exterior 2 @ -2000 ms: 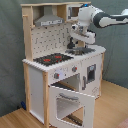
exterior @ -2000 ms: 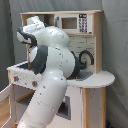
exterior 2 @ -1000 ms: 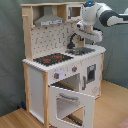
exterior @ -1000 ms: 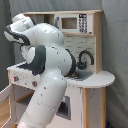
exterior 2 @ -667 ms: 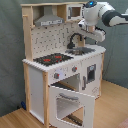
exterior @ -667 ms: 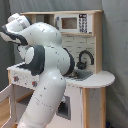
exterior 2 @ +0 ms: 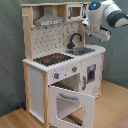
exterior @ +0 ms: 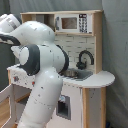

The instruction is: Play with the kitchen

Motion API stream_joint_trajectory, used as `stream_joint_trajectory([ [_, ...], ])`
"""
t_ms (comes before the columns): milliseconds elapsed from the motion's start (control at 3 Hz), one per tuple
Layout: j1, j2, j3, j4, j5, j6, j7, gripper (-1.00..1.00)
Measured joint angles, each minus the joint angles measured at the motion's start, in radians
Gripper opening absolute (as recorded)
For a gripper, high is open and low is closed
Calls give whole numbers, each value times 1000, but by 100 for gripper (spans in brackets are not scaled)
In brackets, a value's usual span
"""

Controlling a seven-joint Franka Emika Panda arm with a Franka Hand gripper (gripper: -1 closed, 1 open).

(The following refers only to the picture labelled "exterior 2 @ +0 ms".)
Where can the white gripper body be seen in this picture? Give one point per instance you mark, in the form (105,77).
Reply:
(101,33)

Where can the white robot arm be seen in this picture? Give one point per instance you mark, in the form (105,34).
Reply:
(98,11)

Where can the wooden toy kitchen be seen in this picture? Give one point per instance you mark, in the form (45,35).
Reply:
(46,40)

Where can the grey toy sink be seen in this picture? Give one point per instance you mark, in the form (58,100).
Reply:
(79,51)

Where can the black toy faucet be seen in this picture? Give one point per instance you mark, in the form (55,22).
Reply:
(72,42)

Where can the toy microwave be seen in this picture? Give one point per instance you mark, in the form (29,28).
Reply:
(76,11)

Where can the red right oven knob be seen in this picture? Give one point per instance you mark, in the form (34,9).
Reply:
(74,69)

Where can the red oven knob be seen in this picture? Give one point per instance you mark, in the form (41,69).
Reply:
(56,76)
(74,69)

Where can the grey range hood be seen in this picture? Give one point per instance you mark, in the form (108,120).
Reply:
(48,18)

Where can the black toy stovetop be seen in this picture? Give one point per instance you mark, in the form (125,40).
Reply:
(52,59)

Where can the red left oven knob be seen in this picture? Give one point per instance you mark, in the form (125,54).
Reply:
(56,76)

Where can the white oven door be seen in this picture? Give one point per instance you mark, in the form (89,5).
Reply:
(63,102)

